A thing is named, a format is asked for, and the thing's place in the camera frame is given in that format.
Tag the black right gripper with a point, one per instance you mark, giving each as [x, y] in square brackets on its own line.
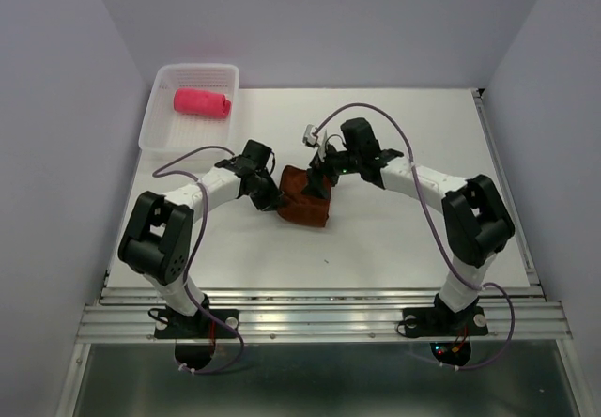
[318, 168]

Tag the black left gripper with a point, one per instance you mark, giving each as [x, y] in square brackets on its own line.
[272, 201]

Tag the brown towel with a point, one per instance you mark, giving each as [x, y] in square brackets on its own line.
[299, 208]

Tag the pink microfiber towel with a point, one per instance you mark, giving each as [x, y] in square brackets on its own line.
[201, 103]

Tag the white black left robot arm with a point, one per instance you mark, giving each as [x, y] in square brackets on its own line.
[157, 240]

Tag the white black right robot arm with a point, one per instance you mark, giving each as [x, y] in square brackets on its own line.
[477, 223]

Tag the white perforated plastic basket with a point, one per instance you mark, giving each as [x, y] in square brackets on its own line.
[167, 132]

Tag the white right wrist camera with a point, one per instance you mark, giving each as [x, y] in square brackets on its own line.
[316, 139]

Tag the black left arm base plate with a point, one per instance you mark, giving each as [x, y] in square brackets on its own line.
[196, 337]

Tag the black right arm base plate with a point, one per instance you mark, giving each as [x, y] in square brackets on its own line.
[449, 332]

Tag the aluminium mounting rail frame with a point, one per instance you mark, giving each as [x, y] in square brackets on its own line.
[328, 352]

